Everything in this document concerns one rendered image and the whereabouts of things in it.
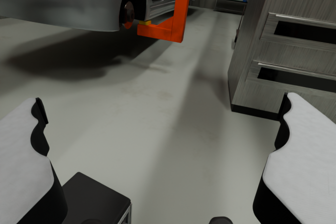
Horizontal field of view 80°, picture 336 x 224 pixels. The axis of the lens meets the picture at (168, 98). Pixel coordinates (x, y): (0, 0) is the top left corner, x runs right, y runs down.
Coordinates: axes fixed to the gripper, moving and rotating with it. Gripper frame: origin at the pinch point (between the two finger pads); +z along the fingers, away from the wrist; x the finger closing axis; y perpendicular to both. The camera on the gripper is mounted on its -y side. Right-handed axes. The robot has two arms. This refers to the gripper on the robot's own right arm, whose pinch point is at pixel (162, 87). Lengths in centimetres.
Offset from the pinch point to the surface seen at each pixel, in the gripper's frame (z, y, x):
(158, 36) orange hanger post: 291, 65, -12
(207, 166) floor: 105, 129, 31
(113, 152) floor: 112, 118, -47
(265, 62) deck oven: 183, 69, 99
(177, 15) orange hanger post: 284, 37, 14
